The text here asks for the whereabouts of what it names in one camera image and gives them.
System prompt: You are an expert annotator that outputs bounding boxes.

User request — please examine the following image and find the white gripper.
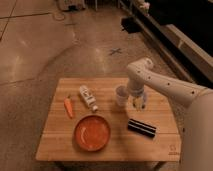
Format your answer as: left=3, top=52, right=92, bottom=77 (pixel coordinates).
left=128, top=90, right=145, bottom=110

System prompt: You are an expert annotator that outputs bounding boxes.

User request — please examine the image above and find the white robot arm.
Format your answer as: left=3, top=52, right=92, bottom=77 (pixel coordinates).
left=126, top=58, right=213, bottom=171

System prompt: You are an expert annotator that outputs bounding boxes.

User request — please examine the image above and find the blue sponge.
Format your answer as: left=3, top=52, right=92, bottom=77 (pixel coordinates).
left=143, top=92, right=147, bottom=106

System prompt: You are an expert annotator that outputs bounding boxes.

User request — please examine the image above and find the black striped box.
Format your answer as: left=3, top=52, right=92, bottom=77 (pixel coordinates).
left=127, top=119, right=156, bottom=138

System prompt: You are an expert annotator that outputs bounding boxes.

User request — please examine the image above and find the white milk carton toy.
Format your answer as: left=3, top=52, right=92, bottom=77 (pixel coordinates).
left=79, top=85, right=98, bottom=112

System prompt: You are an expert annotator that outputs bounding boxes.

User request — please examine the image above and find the wooden table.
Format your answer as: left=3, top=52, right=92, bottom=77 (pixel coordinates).
left=36, top=78, right=181, bottom=162

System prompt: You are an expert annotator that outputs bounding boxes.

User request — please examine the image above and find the orange plate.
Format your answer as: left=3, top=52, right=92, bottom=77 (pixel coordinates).
left=74, top=115, right=111, bottom=152

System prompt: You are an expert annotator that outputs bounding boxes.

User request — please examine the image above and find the long shelf bench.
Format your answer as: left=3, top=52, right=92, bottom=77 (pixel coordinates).
left=118, top=0, right=213, bottom=88

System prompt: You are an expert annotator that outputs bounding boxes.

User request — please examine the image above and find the orange toy carrot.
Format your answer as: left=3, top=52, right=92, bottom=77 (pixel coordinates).
left=64, top=95, right=74, bottom=118

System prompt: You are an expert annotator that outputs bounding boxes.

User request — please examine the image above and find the black object on floor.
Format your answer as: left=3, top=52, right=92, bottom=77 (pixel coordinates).
left=121, top=17, right=141, bottom=33

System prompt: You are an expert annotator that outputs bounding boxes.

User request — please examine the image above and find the white machine base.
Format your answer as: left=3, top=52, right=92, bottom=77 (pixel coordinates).
left=57, top=0, right=86, bottom=11

